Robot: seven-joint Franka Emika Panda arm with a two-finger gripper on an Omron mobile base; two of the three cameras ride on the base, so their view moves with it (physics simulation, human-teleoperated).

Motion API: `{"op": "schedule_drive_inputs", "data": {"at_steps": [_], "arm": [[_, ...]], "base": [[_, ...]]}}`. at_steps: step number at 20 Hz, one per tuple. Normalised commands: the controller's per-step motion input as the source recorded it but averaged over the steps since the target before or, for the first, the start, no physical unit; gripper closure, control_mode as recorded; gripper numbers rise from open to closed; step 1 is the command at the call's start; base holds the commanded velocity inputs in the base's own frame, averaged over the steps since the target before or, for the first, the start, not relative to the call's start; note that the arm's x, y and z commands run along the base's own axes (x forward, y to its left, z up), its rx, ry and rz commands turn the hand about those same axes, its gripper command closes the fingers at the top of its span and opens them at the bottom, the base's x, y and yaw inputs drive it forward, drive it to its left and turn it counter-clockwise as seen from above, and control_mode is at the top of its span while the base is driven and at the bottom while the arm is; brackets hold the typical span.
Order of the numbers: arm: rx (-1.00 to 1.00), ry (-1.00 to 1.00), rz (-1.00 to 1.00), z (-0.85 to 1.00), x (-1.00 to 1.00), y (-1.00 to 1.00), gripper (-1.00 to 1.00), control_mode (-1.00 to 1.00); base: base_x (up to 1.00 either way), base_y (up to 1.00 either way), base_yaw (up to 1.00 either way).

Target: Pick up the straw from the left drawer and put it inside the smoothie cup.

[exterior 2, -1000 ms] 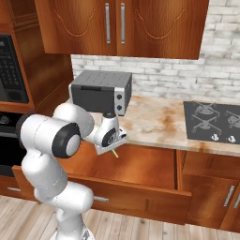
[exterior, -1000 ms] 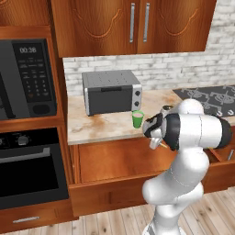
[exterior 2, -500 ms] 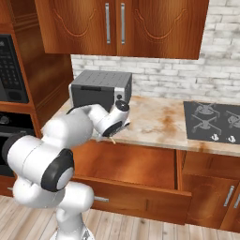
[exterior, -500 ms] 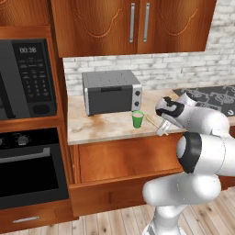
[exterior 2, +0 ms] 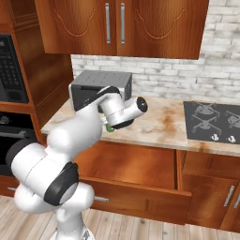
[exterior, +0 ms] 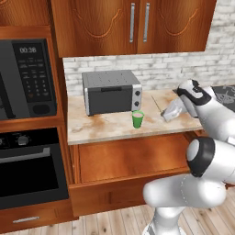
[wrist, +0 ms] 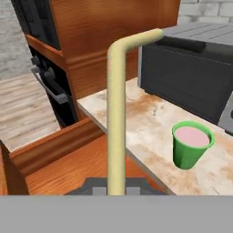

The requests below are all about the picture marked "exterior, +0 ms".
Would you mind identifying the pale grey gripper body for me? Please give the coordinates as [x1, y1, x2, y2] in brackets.
[160, 98, 188, 123]

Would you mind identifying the silver oven knob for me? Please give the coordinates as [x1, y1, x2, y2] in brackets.
[17, 135, 30, 147]

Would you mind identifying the black microwave oven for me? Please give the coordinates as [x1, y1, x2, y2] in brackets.
[0, 38, 59, 122]

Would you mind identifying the open wooden drawer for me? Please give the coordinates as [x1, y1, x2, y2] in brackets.
[68, 130, 203, 218]

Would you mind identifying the wooden cupboard door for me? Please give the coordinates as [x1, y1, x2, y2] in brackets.
[50, 0, 139, 59]
[136, 0, 218, 55]

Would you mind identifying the wooden drawer front under oven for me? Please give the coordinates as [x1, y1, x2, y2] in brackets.
[0, 198, 78, 235]

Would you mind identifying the silver cupboard door handle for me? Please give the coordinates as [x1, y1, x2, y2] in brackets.
[142, 3, 151, 43]
[129, 3, 136, 44]

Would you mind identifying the green smoothie cup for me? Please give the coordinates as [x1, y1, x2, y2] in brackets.
[131, 109, 145, 129]

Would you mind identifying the wooden cupboard above microwave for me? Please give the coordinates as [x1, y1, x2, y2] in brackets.
[0, 0, 51, 28]

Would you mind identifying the black built-in oven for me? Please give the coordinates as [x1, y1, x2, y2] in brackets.
[0, 127, 70, 212]

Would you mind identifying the grey toaster oven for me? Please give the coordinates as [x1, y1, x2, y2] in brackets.
[81, 69, 143, 118]

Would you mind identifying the silver drawer handle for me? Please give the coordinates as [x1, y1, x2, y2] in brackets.
[12, 216, 41, 224]

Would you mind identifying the black hob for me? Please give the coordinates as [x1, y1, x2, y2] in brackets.
[210, 84, 235, 113]

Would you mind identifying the silver oven door handle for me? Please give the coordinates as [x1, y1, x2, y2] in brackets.
[0, 147, 51, 165]

